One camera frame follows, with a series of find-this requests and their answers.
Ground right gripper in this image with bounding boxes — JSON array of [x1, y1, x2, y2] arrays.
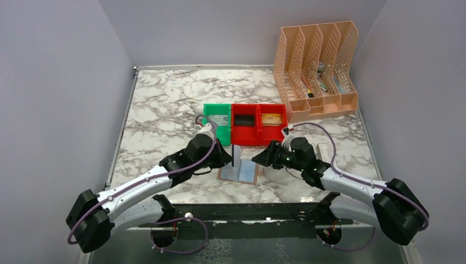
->
[[252, 139, 304, 172]]

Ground red plastic bin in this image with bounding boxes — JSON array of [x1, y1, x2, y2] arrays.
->
[[231, 103, 259, 146], [258, 104, 288, 146]]

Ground tan leather card holder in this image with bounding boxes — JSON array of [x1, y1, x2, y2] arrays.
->
[[217, 159, 259, 185]]

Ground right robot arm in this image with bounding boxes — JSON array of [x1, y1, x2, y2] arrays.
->
[[252, 137, 429, 245]]

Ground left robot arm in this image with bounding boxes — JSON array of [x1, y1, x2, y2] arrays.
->
[[65, 134, 232, 253]]

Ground gold cards stack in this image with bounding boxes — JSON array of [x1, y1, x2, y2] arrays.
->
[[261, 113, 282, 127]]

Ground silver card in green bin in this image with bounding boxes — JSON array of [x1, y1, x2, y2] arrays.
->
[[208, 114, 230, 127]]

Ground black cards stack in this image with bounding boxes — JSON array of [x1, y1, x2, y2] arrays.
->
[[234, 114, 256, 127]]

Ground green plastic bin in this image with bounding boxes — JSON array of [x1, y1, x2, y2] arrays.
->
[[203, 103, 231, 146]]

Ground white small box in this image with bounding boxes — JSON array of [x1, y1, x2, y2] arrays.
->
[[317, 143, 334, 163]]

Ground peach file organizer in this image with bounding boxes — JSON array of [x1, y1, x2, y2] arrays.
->
[[273, 21, 358, 123]]

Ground items in organizer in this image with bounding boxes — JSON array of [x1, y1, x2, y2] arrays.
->
[[299, 60, 347, 98]]

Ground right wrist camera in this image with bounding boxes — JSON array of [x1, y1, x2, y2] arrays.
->
[[281, 124, 295, 147]]

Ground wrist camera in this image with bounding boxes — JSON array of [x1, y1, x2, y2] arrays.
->
[[281, 124, 295, 147], [198, 123, 214, 138]]

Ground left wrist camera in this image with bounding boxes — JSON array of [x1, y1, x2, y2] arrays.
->
[[198, 123, 214, 138]]

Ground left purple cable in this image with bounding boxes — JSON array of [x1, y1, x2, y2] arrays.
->
[[66, 115, 218, 255]]

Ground purple cable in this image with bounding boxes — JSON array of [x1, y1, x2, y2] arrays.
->
[[66, 115, 218, 255], [284, 122, 430, 252]]

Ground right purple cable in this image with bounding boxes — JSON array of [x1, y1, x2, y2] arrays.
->
[[284, 122, 430, 252]]

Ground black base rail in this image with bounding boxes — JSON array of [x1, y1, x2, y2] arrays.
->
[[146, 202, 352, 240]]

